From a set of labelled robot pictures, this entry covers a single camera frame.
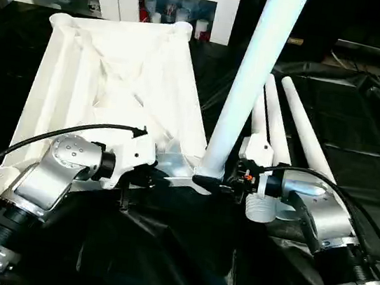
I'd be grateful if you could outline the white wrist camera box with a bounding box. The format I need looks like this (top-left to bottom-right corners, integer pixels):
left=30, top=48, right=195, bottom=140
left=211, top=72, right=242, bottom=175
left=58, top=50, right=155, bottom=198
left=97, top=124, right=162, bottom=197
left=237, top=131, right=278, bottom=170

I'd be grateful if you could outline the white plastic table top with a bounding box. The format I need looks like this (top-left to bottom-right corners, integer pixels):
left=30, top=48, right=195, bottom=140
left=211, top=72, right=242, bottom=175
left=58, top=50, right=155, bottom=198
left=0, top=0, right=245, bottom=234

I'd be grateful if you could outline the black shiny mat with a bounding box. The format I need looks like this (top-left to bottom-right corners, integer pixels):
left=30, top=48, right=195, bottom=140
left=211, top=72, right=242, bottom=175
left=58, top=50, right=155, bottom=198
left=0, top=0, right=380, bottom=285

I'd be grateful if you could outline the white plastic table leg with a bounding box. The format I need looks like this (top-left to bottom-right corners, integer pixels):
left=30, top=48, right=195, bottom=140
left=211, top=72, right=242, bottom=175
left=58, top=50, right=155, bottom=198
left=234, top=90, right=294, bottom=225
left=194, top=0, right=313, bottom=191
left=245, top=72, right=323, bottom=223
left=267, top=74, right=354, bottom=186

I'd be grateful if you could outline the red bottle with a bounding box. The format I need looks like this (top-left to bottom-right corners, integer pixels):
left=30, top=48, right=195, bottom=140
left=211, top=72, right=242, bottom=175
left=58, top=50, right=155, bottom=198
left=137, top=0, right=155, bottom=24

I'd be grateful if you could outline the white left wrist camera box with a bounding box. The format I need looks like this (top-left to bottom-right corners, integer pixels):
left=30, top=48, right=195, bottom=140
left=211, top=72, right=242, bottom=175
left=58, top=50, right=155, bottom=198
left=97, top=124, right=162, bottom=197

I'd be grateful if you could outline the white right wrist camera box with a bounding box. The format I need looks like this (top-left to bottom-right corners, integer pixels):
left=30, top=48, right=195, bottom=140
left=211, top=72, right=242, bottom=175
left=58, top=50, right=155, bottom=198
left=237, top=131, right=278, bottom=170

